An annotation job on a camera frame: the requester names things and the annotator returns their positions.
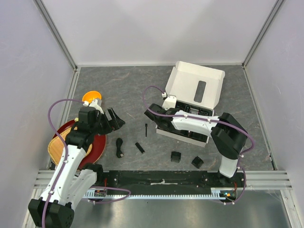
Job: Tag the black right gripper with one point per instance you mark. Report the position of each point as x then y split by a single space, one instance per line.
161 108

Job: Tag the small black cleaning brush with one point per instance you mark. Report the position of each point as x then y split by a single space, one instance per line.
146 126

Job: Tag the grey slotted cable duct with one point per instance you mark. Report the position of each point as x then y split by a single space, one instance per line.
92 194

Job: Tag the orange plastic bowl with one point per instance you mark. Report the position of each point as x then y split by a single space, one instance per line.
90 96

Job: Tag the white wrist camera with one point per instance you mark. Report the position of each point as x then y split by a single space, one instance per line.
169 101
96 103

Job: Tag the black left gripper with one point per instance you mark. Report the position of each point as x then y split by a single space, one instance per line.
116 123

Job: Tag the black plastic tray insert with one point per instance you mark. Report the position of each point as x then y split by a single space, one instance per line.
188 136

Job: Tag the red round tray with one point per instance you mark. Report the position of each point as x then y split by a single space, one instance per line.
99 144

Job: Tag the black cylindrical battery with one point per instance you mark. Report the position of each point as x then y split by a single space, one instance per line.
140 148

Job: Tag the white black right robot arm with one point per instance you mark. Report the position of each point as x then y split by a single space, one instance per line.
227 134

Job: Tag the white cardboard box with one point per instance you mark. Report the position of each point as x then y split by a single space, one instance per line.
195 85

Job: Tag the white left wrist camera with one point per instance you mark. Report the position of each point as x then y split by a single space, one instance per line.
96 103

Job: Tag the black comb guard middle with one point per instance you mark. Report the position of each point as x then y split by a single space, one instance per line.
197 162

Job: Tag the black silver hair clipper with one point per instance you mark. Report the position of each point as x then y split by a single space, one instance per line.
194 111

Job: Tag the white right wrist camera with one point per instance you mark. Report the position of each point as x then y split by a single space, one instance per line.
169 101

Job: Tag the black comb guard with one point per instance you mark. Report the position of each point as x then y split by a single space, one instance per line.
197 162
175 156

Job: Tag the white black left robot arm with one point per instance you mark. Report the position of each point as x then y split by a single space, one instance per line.
56 206

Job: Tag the black comb guard left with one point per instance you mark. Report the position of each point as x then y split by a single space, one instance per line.
175 156

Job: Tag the woven bamboo tray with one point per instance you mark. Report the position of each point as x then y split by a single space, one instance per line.
55 147

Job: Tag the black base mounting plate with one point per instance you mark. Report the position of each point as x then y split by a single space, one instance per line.
169 182

